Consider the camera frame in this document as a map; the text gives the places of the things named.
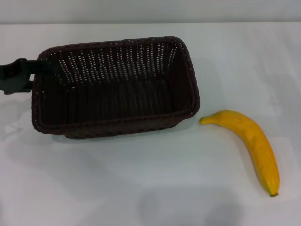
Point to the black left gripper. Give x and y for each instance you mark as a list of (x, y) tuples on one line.
[(8, 75)]

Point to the dark brown woven plastic basket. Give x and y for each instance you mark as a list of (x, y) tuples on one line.
[(113, 99)]

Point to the yellow plastic banana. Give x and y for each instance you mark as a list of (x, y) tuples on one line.
[(258, 146)]

